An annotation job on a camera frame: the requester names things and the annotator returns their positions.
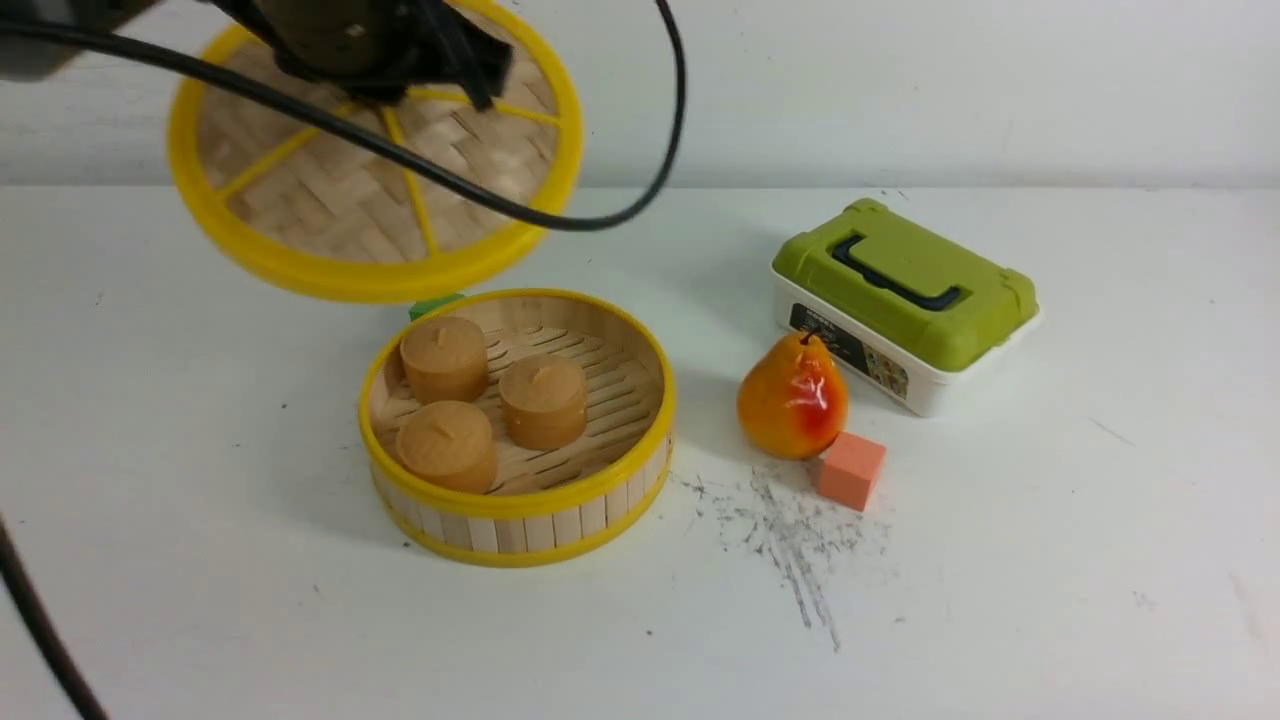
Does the orange yellow pear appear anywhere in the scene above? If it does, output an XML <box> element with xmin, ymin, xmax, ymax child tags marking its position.
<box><xmin>736</xmin><ymin>331</ymin><xmax>850</xmax><ymax>460</ymax></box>

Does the green lidded white box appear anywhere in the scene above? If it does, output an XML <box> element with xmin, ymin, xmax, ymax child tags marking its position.
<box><xmin>771</xmin><ymin>199</ymin><xmax>1042</xmax><ymax>416</ymax></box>

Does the green block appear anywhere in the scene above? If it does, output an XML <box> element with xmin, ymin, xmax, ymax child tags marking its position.
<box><xmin>408</xmin><ymin>293</ymin><xmax>465</xmax><ymax>322</ymax></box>

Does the yellow rimmed bamboo steamer basket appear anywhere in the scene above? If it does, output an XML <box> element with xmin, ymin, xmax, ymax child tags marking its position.
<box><xmin>358</xmin><ymin>288</ymin><xmax>677</xmax><ymax>568</ymax></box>

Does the brown dumpling front left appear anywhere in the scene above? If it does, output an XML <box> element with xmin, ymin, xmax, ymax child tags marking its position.
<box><xmin>396</xmin><ymin>400</ymin><xmax>497</xmax><ymax>495</ymax></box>

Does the black cable at left edge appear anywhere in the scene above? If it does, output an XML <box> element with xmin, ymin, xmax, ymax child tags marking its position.
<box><xmin>0</xmin><ymin>515</ymin><xmax>109</xmax><ymax>720</ymax></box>

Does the brown dumpling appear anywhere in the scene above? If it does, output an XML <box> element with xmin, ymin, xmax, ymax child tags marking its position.
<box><xmin>399</xmin><ymin>316</ymin><xmax>489</xmax><ymax>405</ymax></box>
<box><xmin>396</xmin><ymin>400</ymin><xmax>497</xmax><ymax>495</ymax></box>
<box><xmin>498</xmin><ymin>354</ymin><xmax>588</xmax><ymax>451</ymax></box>

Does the brown dumpling right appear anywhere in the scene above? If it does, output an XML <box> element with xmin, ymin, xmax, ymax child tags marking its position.
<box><xmin>498</xmin><ymin>354</ymin><xmax>588</xmax><ymax>451</ymax></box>

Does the salmon pink cube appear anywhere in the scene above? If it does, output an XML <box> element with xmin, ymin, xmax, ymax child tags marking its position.
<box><xmin>815</xmin><ymin>433</ymin><xmax>888</xmax><ymax>512</ymax></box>

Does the brown dumpling back left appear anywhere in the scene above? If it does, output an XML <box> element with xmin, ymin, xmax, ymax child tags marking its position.
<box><xmin>399</xmin><ymin>316</ymin><xmax>489</xmax><ymax>405</ymax></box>

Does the yellow rimmed woven steamer lid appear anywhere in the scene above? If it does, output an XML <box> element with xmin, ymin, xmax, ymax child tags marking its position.
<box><xmin>166</xmin><ymin>1</ymin><xmax>585</xmax><ymax>304</ymax></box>

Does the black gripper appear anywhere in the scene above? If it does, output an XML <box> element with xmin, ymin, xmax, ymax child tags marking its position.
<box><xmin>212</xmin><ymin>1</ymin><xmax>515</xmax><ymax>111</ymax></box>

